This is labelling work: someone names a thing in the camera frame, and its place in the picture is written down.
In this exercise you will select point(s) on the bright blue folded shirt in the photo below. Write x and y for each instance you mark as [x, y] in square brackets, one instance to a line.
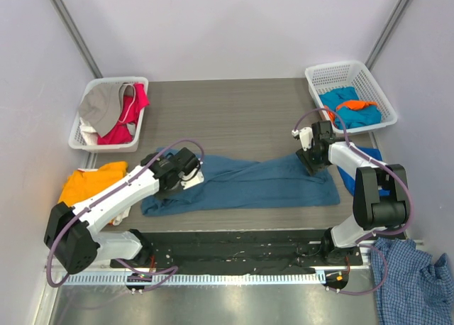
[349, 181]

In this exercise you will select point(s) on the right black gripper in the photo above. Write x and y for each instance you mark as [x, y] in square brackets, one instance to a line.
[311, 160]

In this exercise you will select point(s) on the corner metal post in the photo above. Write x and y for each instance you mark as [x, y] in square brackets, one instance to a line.
[390, 26]
[77, 38]

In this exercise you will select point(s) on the orange shirt in basket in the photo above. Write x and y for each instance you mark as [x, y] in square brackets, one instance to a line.
[354, 111]

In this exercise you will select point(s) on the blue checkered cloth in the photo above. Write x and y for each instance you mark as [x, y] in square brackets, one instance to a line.
[416, 289]

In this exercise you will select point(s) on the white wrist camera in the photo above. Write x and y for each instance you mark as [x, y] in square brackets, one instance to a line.
[305, 136]
[193, 179]

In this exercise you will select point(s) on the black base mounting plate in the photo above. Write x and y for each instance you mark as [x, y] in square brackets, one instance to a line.
[268, 252]

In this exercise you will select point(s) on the dark teal blue t-shirt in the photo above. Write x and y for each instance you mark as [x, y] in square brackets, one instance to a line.
[245, 184]

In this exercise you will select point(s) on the left corner metal post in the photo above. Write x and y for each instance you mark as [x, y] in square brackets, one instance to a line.
[77, 38]

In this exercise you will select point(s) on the turquoise shirt in basket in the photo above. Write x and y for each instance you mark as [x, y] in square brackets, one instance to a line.
[336, 96]

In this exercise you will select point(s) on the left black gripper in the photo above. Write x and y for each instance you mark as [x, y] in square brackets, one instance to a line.
[174, 186]

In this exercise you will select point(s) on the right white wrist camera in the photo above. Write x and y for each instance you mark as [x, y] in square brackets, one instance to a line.
[305, 136]

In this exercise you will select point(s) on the white slotted cable duct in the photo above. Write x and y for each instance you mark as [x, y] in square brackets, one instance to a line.
[127, 278]

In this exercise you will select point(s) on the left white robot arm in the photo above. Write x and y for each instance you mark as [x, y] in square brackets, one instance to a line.
[75, 235]

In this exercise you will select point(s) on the yellow orange folded shirt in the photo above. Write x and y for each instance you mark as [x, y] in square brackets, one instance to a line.
[82, 184]

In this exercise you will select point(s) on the right corner metal post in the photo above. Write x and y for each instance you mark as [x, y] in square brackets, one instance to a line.
[390, 26]

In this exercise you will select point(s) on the white plastic basket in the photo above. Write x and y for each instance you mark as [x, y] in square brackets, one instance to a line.
[351, 73]
[76, 141]

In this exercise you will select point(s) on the pink shirt in basket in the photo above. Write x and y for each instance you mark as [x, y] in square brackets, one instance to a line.
[133, 100]

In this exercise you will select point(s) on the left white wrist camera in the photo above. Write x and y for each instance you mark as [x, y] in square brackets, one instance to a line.
[193, 179]

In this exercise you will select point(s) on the white shirt in basket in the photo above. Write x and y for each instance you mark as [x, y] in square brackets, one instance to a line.
[88, 133]

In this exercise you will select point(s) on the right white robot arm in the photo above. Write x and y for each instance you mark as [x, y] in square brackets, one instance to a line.
[381, 202]

